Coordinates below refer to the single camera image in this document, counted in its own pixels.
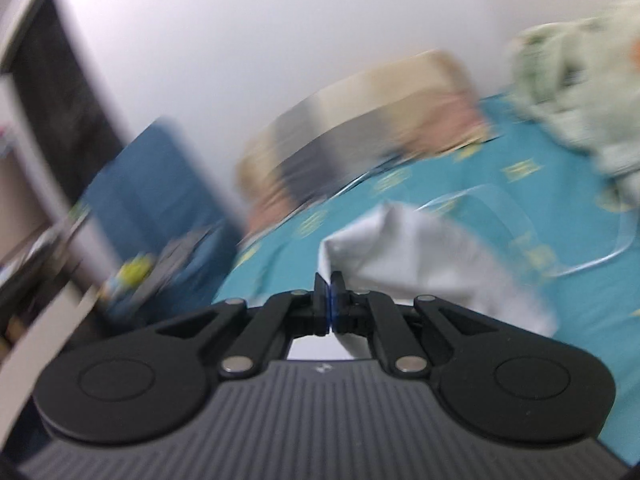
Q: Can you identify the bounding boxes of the yellow green plush toy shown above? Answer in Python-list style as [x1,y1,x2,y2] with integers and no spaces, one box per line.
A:
[115,254,154,289]

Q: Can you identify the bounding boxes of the white t-shirt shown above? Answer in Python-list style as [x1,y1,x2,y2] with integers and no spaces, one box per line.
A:
[318,203,560,337]

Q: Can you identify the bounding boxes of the green fleece blanket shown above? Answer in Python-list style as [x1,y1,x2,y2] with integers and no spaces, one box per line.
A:
[510,0,639,203]

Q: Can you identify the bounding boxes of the grey garment on chair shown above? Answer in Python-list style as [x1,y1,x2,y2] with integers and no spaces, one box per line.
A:
[148,229,212,287]

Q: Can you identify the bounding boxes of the black and white shelf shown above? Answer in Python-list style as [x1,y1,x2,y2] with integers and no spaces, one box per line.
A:
[0,0,132,361]

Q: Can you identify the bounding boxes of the teal patterned bed sheet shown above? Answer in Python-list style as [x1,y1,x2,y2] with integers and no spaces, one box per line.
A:
[218,96,639,463]

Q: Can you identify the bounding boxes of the blue covered sofa chair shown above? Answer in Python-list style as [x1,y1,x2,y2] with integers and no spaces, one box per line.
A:
[80,119,241,327]

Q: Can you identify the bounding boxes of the plaid pillow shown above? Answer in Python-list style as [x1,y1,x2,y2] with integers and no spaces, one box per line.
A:
[236,50,492,236]

